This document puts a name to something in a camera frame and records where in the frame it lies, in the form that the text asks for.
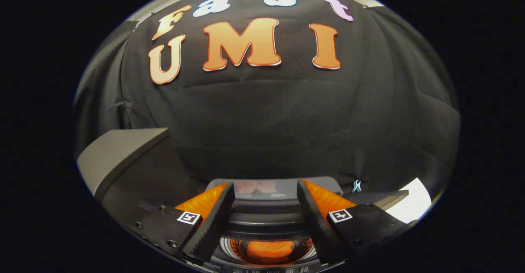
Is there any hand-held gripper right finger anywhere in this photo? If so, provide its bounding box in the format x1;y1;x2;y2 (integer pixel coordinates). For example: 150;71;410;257
297;179;411;265

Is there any grey washing machine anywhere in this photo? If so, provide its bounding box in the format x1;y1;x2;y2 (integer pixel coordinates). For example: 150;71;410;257
203;177;345;272

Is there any white slab stack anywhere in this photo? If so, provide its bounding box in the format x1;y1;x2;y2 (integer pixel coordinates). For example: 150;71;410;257
386;178;432;223

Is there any grey side table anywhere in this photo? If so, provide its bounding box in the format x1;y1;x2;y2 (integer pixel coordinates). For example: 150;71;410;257
77;128;205;228

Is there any yellow polo shirt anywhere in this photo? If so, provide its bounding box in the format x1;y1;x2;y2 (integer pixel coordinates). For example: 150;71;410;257
246;240;297;259

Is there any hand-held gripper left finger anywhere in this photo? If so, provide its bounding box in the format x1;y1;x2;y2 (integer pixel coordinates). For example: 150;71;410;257
127;182;236;263

